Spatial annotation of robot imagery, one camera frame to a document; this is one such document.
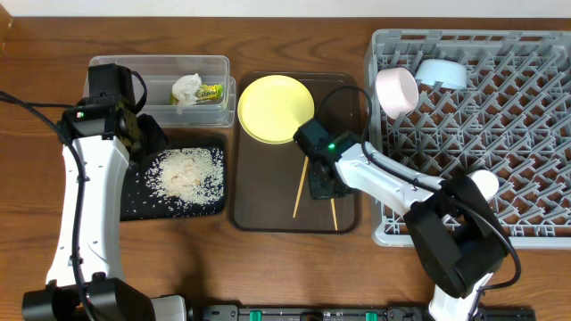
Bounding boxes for rice leftovers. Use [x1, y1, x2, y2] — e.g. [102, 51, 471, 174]
[144, 147, 225, 210]

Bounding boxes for white paper waste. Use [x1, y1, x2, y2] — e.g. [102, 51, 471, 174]
[170, 73, 224, 114]

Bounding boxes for yellow plate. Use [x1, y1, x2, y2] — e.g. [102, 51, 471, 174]
[237, 75, 315, 144]

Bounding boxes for pink bowl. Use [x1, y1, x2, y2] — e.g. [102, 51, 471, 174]
[375, 67, 419, 119]

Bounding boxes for white cup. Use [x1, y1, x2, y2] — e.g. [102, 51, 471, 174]
[468, 169, 500, 201]

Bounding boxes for light blue bowl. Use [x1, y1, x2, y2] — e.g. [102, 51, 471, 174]
[415, 59, 468, 90]

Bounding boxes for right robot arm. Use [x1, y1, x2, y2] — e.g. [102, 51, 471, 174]
[294, 119, 514, 320]

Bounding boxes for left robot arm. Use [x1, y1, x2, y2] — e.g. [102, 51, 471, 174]
[21, 63, 187, 320]

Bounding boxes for black waste tray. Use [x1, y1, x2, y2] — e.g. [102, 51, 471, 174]
[120, 136, 227, 221]

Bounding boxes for grey dishwasher rack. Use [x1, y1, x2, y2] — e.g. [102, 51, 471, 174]
[364, 29, 570, 250]

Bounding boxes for brown serving tray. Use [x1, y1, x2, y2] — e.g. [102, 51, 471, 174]
[228, 72, 361, 234]

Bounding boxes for clear plastic bin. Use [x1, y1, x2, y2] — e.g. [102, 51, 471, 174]
[89, 55, 236, 128]

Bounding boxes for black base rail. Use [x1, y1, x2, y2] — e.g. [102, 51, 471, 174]
[191, 302, 536, 321]

